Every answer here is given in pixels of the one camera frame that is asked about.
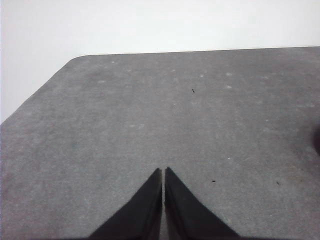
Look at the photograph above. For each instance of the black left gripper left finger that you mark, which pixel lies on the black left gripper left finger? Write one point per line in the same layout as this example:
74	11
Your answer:
140	217

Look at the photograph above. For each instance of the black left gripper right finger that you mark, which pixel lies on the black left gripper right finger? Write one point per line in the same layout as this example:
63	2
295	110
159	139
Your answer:
190	217

